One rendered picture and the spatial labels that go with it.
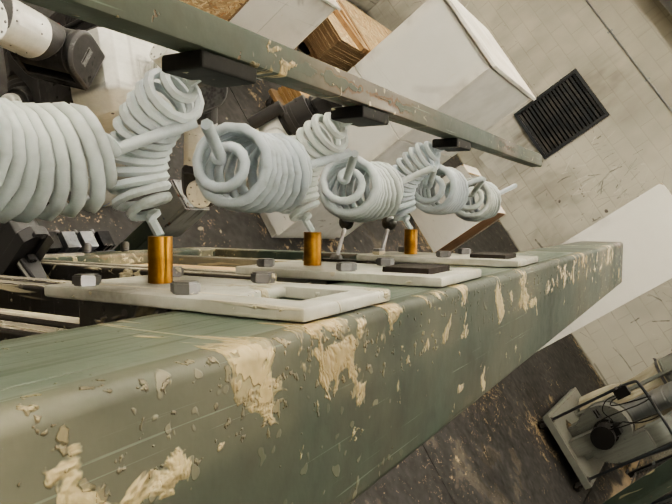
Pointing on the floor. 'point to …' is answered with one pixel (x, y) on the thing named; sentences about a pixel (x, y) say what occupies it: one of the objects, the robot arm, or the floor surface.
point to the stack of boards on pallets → (329, 53)
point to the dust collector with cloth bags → (614, 422)
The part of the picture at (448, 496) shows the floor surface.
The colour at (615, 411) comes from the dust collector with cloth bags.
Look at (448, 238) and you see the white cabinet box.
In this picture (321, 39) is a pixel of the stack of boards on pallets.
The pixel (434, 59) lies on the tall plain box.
